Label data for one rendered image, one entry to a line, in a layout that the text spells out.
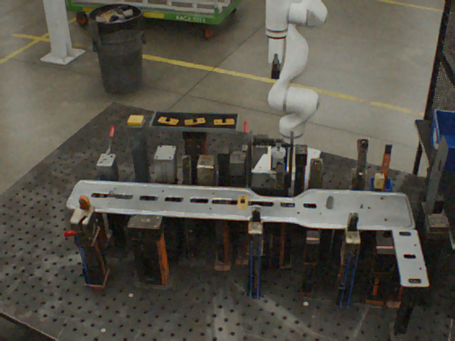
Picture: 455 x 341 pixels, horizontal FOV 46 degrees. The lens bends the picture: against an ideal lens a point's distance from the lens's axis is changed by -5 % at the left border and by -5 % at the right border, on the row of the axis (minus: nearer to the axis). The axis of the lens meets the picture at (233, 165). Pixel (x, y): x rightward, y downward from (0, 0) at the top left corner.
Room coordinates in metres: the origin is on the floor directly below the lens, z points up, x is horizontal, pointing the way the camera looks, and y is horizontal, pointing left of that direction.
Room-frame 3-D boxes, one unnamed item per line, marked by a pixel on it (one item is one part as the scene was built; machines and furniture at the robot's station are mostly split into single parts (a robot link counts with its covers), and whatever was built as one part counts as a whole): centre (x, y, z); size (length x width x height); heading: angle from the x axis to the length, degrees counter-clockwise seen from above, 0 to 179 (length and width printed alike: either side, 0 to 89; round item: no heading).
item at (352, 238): (1.47, -0.42, 0.87); 0.12 x 0.09 x 0.35; 174
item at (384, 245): (1.47, -0.55, 0.84); 0.11 x 0.10 x 0.28; 174
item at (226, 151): (1.93, 0.04, 0.90); 0.05 x 0.05 x 0.40; 84
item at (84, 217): (1.58, 0.57, 0.88); 0.15 x 0.11 x 0.36; 174
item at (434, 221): (1.51, -0.76, 0.88); 0.08 x 0.08 x 0.36; 84
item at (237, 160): (1.91, -0.02, 0.89); 0.13 x 0.11 x 0.38; 174
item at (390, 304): (1.45, -0.63, 0.84); 0.11 x 0.06 x 0.29; 174
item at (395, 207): (1.70, -0.01, 1.00); 1.38 x 0.22 x 0.02; 84
